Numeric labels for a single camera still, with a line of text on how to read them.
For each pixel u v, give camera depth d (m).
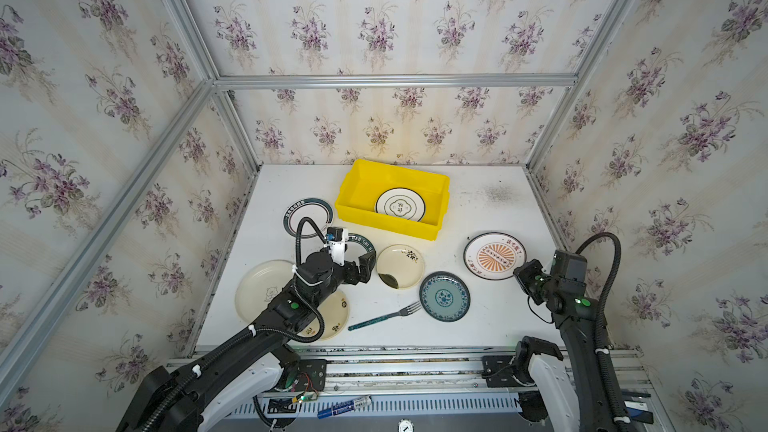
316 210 1.06
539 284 0.66
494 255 0.88
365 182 1.15
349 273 0.70
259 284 0.88
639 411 0.67
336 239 0.67
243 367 0.50
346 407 0.67
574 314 0.53
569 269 0.60
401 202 1.07
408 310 0.84
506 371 0.73
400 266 0.93
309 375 0.73
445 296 0.86
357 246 0.96
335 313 0.83
